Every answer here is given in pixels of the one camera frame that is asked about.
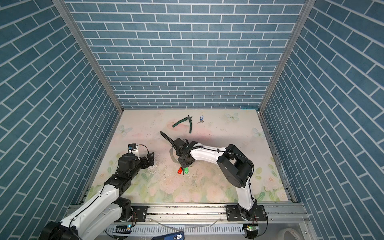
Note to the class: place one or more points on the green handled pliers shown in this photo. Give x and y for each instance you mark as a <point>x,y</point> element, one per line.
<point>189,119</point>

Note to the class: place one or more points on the blue device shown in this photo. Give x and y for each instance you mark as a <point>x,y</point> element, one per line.
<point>171,236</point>

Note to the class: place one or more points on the blue tagged key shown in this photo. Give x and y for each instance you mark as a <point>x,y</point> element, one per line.
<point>201,119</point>

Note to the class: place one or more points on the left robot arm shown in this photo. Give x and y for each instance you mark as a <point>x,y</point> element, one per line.
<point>104,208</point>

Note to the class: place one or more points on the white cable duct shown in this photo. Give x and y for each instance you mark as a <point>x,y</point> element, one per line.
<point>157,230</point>

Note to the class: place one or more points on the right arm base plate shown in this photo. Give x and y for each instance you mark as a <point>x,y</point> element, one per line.
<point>236,213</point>

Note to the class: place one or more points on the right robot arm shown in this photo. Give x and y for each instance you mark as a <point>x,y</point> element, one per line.
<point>236,168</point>

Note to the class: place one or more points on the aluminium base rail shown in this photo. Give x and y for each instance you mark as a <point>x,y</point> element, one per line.
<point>212,214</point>

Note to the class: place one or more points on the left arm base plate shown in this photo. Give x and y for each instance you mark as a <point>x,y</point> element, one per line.
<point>134,214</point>

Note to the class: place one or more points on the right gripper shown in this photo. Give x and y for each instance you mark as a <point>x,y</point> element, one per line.
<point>183,164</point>

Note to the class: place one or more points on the white tape roll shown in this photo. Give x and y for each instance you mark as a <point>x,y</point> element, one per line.
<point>289,234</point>

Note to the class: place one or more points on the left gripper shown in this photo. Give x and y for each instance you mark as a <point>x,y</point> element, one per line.
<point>151,161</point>

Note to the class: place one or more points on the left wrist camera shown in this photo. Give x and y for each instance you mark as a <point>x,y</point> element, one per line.
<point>134,149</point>

